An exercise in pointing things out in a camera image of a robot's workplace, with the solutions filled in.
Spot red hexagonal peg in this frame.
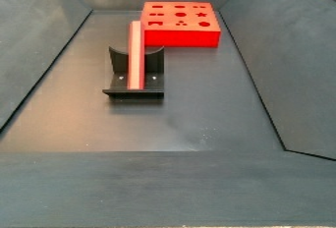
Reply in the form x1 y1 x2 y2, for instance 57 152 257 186
127 21 145 89

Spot red shape-sorter block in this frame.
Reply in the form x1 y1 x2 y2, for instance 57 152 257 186
141 2 221 47

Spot black curved holder stand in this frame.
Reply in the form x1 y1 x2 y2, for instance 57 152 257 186
103 48 165 99

